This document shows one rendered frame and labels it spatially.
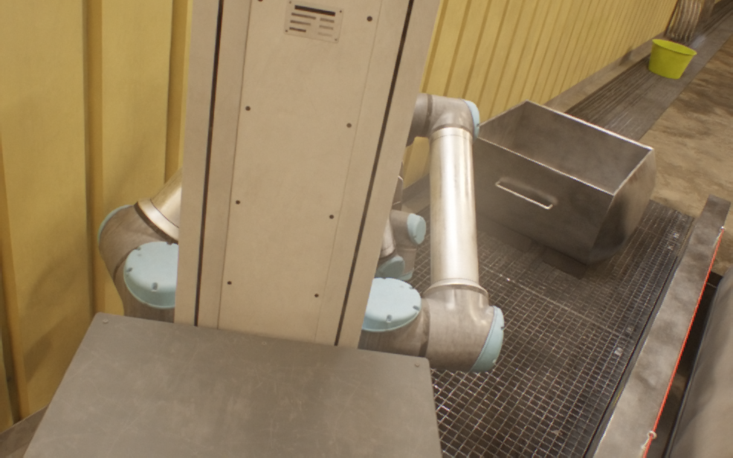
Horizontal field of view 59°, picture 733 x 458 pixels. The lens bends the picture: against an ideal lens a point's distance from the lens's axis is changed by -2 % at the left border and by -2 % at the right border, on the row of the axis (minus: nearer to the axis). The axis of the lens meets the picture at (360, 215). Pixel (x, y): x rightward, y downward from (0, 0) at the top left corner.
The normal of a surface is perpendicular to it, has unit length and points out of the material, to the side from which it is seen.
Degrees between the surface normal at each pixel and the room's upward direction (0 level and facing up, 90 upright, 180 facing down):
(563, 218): 89
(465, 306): 29
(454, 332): 44
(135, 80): 90
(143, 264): 5
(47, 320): 90
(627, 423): 3
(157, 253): 5
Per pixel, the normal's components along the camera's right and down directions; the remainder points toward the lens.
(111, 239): -0.51, -0.45
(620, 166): -0.55, 0.32
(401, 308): 0.10, -0.86
